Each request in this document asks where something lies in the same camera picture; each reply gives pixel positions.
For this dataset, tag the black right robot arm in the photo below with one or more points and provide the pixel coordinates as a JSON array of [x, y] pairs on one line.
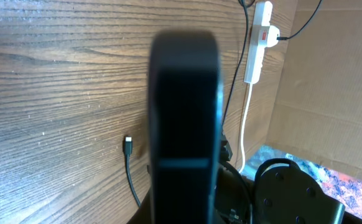
[[279, 193]]

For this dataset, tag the white USB charger adapter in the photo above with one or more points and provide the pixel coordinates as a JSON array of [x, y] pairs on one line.
[[270, 35]]

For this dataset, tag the white power strip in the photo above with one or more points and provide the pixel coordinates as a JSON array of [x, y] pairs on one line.
[[262, 18]]

